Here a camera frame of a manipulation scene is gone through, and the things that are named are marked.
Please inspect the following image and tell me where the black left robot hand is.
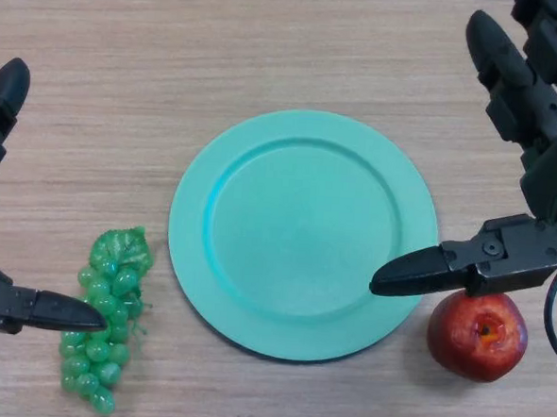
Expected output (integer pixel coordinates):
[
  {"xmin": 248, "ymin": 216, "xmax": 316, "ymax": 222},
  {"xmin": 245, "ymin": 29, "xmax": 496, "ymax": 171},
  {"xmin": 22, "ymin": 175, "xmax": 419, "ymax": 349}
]
[{"xmin": 0, "ymin": 5, "xmax": 127, "ymax": 341}]

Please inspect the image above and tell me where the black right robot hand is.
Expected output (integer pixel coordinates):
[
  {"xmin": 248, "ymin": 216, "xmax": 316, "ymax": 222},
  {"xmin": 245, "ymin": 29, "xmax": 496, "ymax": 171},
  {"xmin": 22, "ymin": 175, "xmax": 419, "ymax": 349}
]
[{"xmin": 369, "ymin": 0, "xmax": 557, "ymax": 308}]

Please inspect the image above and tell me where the green plastic grape bunch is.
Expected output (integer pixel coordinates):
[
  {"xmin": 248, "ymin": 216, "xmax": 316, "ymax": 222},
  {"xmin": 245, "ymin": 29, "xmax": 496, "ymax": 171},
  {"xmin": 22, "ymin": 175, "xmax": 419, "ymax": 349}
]
[{"xmin": 53, "ymin": 221, "xmax": 158, "ymax": 417}]

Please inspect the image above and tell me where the teal round plate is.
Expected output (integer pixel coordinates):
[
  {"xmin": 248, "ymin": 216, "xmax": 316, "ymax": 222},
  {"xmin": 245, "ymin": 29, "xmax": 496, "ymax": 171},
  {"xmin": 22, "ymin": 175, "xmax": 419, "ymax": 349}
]
[{"xmin": 160, "ymin": 101, "xmax": 447, "ymax": 370}]

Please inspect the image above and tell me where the red apple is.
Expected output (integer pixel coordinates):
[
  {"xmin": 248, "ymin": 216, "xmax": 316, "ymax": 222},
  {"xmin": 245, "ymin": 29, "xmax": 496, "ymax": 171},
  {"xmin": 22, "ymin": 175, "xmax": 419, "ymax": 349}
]
[{"xmin": 423, "ymin": 288, "xmax": 532, "ymax": 386}]

